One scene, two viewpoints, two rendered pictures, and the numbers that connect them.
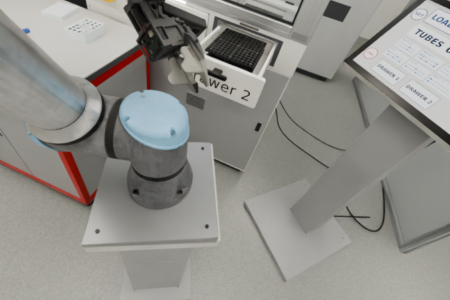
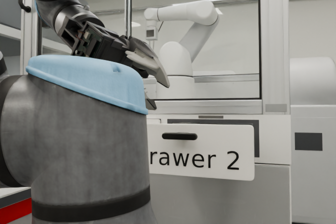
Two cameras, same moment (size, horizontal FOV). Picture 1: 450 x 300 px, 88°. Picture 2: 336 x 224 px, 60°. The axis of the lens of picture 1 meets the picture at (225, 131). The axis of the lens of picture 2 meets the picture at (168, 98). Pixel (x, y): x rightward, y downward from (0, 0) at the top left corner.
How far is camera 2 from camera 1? 0.34 m
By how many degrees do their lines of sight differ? 49
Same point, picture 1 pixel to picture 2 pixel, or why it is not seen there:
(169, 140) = (109, 80)
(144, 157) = (61, 130)
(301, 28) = (272, 97)
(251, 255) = not seen: outside the picture
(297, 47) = (279, 121)
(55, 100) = not seen: outside the picture
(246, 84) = (228, 140)
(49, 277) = not seen: outside the picture
